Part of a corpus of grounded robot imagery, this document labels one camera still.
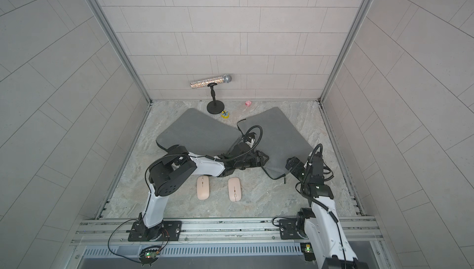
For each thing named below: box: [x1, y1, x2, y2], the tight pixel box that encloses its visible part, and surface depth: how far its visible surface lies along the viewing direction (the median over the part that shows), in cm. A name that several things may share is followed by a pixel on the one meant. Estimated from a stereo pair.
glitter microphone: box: [190, 74, 233, 89], surface depth 98 cm
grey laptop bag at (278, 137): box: [237, 106, 315, 178], surface depth 99 cm
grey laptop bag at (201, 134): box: [156, 108, 243, 157], surface depth 99 cm
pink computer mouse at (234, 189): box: [227, 176, 242, 203], surface depth 82 cm
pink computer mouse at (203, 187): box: [196, 175, 210, 201], surface depth 82 cm
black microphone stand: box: [206, 82, 225, 115], surface depth 114 cm
